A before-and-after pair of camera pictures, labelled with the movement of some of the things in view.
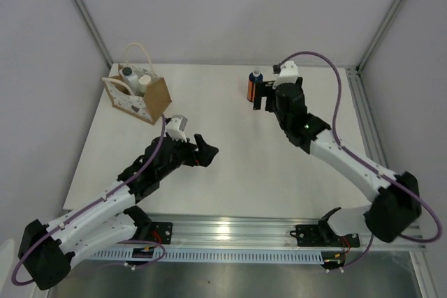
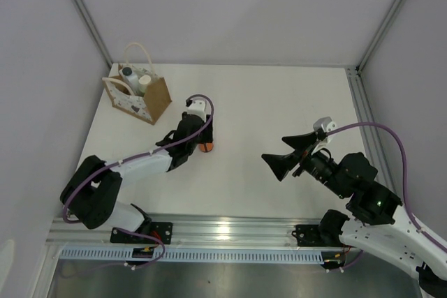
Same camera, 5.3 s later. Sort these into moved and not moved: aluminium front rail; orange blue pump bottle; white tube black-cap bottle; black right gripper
Moved: black right gripper; orange blue pump bottle
Not moved: white tube black-cap bottle; aluminium front rail
